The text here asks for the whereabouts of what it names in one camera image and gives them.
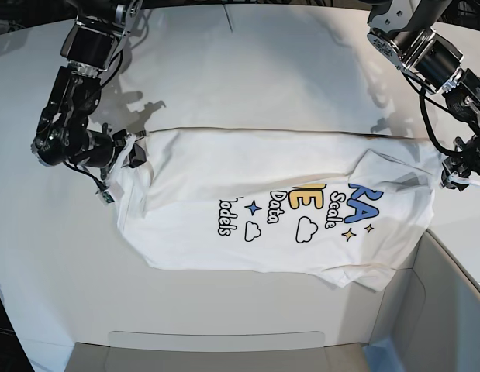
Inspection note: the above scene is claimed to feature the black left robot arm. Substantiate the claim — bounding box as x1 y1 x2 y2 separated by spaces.
368 1 480 191

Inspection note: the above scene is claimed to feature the white t-shirt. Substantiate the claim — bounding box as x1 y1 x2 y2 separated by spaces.
116 129 441 291

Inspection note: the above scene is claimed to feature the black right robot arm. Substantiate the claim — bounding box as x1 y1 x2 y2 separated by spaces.
31 1 143 181

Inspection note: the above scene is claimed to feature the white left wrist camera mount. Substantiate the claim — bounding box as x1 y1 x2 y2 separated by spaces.
448 174 480 188

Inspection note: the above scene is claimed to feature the grey box right side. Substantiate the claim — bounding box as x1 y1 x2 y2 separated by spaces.
364 232 480 371

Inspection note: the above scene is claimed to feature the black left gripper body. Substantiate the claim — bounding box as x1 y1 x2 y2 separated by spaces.
441 136 480 181

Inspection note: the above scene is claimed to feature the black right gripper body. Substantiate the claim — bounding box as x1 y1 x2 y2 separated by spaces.
74 123 126 181

